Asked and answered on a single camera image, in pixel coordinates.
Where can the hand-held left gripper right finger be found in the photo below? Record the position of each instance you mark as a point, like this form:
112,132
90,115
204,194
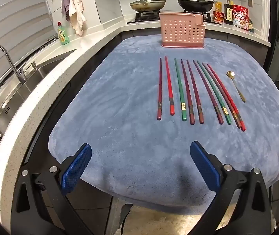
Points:
204,166

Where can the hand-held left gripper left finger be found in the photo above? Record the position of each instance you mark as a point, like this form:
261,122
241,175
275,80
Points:
77,166

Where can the brown chopstick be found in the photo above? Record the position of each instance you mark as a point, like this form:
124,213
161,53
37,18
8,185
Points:
234,114

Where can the green chopstick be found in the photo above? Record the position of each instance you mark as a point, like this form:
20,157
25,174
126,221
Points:
180,90
224,111

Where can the dark red chopstick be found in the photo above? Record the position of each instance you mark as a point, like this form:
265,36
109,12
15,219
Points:
186,90
194,90
160,90
212,101

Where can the pink perforated utensil holder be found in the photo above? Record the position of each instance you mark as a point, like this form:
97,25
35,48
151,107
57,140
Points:
181,29

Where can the beige fluffy rug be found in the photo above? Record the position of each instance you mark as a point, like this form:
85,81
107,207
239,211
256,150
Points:
166,222

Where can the blue plush blanket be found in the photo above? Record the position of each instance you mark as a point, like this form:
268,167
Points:
119,102

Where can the gold flower spoon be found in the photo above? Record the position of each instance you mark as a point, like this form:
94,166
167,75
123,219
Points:
230,74

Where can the stainless steel sink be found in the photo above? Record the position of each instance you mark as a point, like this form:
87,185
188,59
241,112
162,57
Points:
39,72

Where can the chrome kitchen faucet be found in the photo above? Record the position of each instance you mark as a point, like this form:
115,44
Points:
22,77

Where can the sink soap dispenser pump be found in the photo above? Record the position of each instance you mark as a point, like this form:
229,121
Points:
33,65

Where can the small teal jar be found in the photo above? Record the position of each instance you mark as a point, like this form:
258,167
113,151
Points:
251,27

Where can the red cereal bag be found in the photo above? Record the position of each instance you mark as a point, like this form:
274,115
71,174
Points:
241,17

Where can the green dish soap bottle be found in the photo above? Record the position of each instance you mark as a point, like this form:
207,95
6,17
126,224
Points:
63,35

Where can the dark soy sauce bottle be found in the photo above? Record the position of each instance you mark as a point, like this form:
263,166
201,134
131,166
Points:
228,14

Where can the yellow packet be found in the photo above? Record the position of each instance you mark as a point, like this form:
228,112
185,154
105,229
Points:
218,6

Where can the white hanging cloth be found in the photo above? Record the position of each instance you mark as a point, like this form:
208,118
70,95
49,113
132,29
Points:
77,12

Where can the white window blind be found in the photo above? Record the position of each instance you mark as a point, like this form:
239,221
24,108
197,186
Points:
19,17

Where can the black gas stove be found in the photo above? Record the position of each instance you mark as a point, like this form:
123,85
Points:
144,17

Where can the black wok with lid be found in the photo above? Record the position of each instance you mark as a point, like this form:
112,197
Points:
195,3

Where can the purple hanging cloth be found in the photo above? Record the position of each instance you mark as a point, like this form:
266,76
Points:
65,2

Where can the beige wok with lid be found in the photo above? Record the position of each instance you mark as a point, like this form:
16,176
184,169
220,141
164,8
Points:
149,4

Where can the wall switch plate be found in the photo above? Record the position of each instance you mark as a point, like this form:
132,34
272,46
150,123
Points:
250,3

